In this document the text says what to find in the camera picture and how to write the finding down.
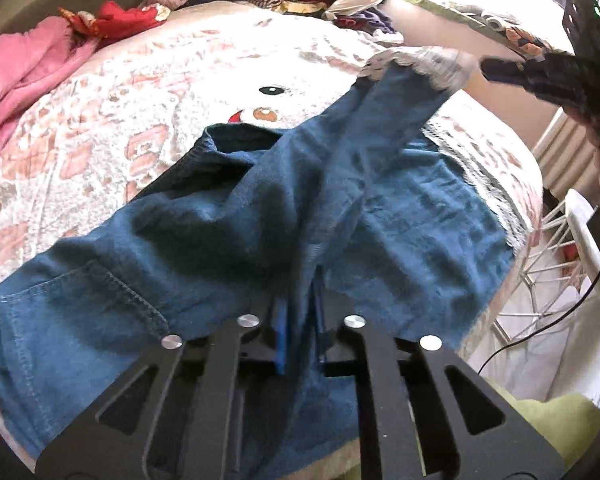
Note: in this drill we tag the red patterned cloth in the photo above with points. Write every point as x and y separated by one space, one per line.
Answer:
120 17

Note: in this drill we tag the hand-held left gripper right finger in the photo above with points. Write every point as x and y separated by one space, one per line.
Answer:
320 322

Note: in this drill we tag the purple cloth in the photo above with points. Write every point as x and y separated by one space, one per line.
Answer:
372 20

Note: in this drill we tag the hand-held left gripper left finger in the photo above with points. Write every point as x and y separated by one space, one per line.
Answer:
280 332

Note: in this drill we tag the green clothing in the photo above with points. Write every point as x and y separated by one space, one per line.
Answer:
555 420

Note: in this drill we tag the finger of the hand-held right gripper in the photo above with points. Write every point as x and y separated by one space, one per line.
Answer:
502 70

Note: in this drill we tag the pink white printed blanket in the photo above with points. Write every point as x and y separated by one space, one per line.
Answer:
130 110

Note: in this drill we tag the blue denim pants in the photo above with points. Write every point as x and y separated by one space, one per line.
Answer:
230 235

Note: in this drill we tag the pink quilt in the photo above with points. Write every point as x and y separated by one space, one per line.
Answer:
20 75

